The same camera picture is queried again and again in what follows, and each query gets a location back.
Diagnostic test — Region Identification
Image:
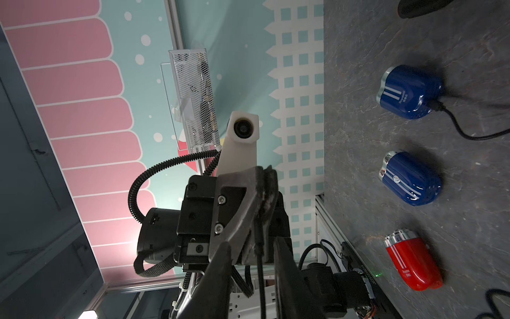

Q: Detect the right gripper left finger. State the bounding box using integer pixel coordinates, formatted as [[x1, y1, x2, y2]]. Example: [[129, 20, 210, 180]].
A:
[[177, 242, 232, 318]]

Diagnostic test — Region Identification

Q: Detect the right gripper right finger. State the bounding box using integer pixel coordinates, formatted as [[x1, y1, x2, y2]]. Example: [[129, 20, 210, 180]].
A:
[[274, 237, 326, 319]]

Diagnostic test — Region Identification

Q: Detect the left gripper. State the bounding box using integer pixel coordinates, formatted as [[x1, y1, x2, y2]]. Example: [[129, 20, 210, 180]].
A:
[[136, 166, 291, 267]]

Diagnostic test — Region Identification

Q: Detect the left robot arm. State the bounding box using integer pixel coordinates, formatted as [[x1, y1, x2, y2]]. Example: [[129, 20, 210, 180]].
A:
[[127, 150, 290, 278]]

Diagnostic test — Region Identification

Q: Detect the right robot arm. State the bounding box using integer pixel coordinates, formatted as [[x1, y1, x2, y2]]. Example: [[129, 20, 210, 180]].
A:
[[177, 237, 372, 318]]

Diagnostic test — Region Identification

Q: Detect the orange black screwdriver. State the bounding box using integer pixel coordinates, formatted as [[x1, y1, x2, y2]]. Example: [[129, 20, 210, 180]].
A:
[[397, 0, 453, 19]]

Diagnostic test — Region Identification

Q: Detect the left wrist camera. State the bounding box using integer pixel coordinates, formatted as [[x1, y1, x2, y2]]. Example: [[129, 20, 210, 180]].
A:
[[216, 111, 260, 177]]

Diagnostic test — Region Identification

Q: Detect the white wire basket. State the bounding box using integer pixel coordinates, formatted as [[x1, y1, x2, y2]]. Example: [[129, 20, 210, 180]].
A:
[[160, 48, 220, 154]]

